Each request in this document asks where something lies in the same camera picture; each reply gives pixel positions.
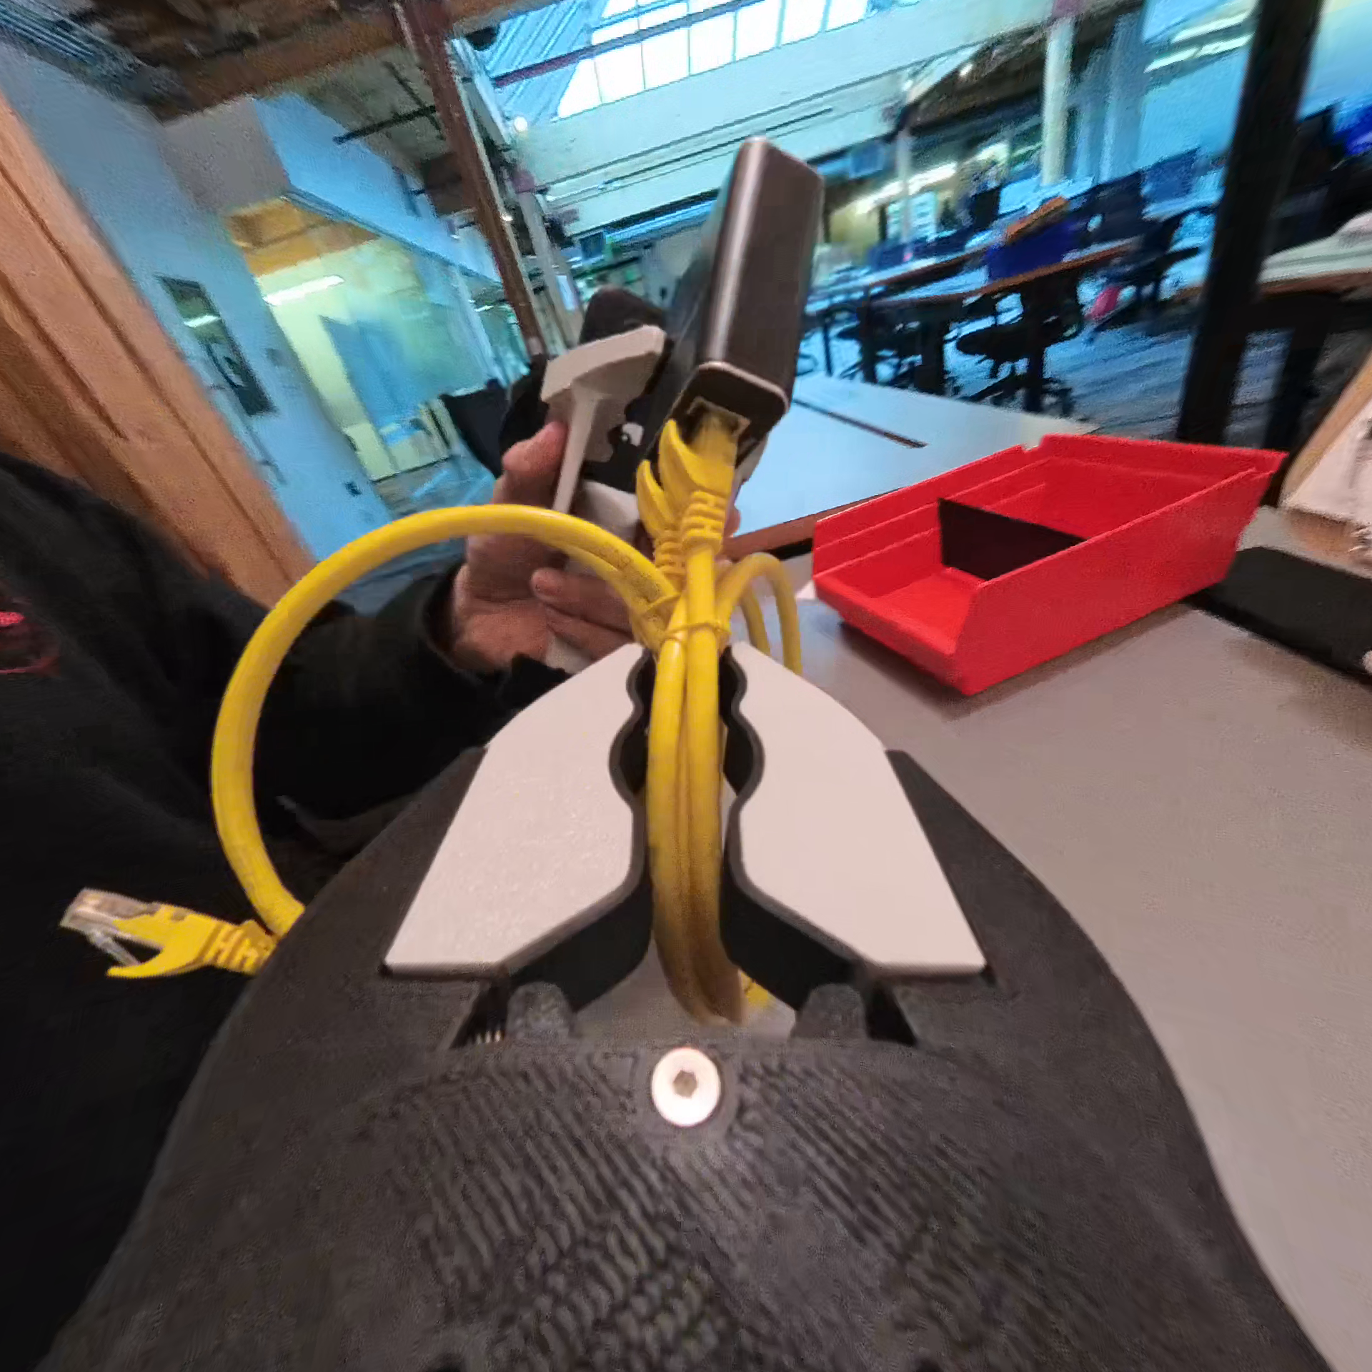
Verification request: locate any black ethernet splitter box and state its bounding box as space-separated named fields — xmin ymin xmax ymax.
xmin=666 ymin=138 xmax=826 ymax=474

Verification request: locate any person's left hand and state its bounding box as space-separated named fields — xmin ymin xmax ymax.
xmin=447 ymin=422 xmax=743 ymax=677

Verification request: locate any red plastic bin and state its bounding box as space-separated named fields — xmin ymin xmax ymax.
xmin=811 ymin=435 xmax=1286 ymax=698

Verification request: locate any black bin divider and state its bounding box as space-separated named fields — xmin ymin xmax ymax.
xmin=939 ymin=499 xmax=1089 ymax=580

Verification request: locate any black flat case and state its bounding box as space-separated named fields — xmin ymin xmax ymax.
xmin=1200 ymin=548 xmax=1372 ymax=677

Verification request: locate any dark wooden desk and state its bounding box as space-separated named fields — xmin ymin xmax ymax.
xmin=803 ymin=241 xmax=1138 ymax=378

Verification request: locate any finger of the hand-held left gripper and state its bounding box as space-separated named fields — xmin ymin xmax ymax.
xmin=538 ymin=326 xmax=669 ymax=517

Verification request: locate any black office chair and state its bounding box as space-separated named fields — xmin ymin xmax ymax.
xmin=953 ymin=282 xmax=1086 ymax=417

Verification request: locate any black stand pole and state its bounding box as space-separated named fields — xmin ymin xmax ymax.
xmin=1179 ymin=0 xmax=1324 ymax=447

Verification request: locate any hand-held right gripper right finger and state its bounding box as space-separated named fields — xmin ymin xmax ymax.
xmin=718 ymin=644 xmax=988 ymax=1012

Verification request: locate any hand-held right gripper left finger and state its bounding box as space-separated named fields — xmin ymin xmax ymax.
xmin=383 ymin=644 xmax=654 ymax=1010

